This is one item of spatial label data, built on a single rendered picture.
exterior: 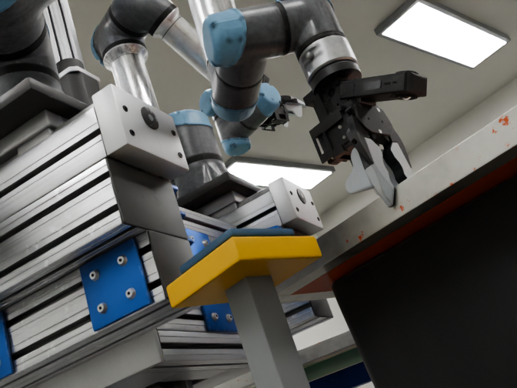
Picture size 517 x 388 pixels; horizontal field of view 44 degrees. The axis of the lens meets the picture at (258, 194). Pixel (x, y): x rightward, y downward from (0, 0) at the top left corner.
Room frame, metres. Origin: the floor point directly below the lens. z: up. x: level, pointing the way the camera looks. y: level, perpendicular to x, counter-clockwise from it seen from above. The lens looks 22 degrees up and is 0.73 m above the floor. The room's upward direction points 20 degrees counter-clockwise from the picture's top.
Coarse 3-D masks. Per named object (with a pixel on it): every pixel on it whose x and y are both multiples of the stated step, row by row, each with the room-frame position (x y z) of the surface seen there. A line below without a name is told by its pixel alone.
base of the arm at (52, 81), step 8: (16, 64) 0.74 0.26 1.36; (24, 64) 0.74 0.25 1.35; (32, 64) 0.75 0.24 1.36; (0, 72) 0.74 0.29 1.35; (8, 72) 0.74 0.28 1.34; (16, 72) 0.74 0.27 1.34; (24, 72) 0.74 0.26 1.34; (32, 72) 0.75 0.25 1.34; (40, 72) 0.76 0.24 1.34; (48, 72) 0.77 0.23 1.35; (0, 80) 0.74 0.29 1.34; (8, 80) 0.73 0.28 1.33; (16, 80) 0.73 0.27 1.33; (40, 80) 0.75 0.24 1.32; (48, 80) 0.77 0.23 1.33; (56, 80) 0.78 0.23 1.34; (0, 88) 0.73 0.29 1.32; (8, 88) 0.73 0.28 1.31; (56, 88) 0.77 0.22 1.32
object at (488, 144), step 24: (504, 120) 0.65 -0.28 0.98; (480, 144) 0.67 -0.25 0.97; (504, 144) 0.65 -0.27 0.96; (432, 168) 0.71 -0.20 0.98; (456, 168) 0.69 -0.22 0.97; (480, 168) 0.68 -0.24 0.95; (408, 192) 0.74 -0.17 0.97; (432, 192) 0.72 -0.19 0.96; (456, 192) 0.74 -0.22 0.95; (360, 216) 0.79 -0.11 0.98; (384, 216) 0.77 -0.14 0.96; (408, 216) 0.76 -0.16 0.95; (336, 240) 0.82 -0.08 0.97; (360, 240) 0.80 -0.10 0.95; (312, 264) 0.86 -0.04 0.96; (336, 264) 0.87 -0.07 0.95; (288, 288) 0.90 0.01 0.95
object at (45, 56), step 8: (48, 32) 0.81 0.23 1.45; (40, 40) 0.74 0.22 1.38; (48, 40) 0.77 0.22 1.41; (32, 48) 0.74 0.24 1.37; (40, 48) 0.75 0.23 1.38; (48, 48) 0.78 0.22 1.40; (0, 56) 0.72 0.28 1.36; (8, 56) 0.73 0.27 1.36; (16, 56) 0.73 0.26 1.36; (24, 56) 0.74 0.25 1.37; (32, 56) 0.75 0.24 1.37; (40, 56) 0.76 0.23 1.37; (48, 56) 0.78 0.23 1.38; (0, 64) 0.73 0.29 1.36; (8, 64) 0.74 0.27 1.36; (40, 64) 0.76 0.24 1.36; (48, 64) 0.77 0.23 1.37; (56, 72) 0.79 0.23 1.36
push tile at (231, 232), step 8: (224, 232) 0.64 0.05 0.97; (232, 232) 0.63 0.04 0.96; (240, 232) 0.64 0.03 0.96; (248, 232) 0.65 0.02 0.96; (256, 232) 0.66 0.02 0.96; (264, 232) 0.67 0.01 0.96; (272, 232) 0.68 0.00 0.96; (280, 232) 0.69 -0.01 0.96; (288, 232) 0.70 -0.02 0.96; (216, 240) 0.65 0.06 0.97; (224, 240) 0.64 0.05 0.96; (208, 248) 0.66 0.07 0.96; (216, 248) 0.65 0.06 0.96; (200, 256) 0.67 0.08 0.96; (184, 264) 0.69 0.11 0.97; (192, 264) 0.68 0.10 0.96; (184, 272) 0.70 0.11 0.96
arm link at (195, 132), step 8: (176, 112) 1.21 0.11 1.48; (184, 112) 1.20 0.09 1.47; (192, 112) 1.21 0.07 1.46; (200, 112) 1.22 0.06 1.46; (176, 120) 1.20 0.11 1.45; (184, 120) 1.20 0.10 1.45; (192, 120) 1.20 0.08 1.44; (200, 120) 1.21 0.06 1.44; (208, 120) 1.25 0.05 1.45; (176, 128) 1.20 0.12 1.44; (184, 128) 1.20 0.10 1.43; (192, 128) 1.20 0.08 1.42; (200, 128) 1.21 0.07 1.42; (208, 128) 1.23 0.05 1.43; (184, 136) 1.20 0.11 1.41; (192, 136) 1.20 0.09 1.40; (200, 136) 1.20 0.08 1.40; (208, 136) 1.22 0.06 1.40; (184, 144) 1.20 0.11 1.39; (192, 144) 1.20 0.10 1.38; (200, 144) 1.20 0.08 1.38; (208, 144) 1.21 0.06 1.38; (216, 144) 1.24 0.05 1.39; (184, 152) 1.20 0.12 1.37; (192, 152) 1.20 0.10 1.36; (200, 152) 1.20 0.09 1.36; (208, 152) 1.21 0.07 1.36; (216, 152) 1.23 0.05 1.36
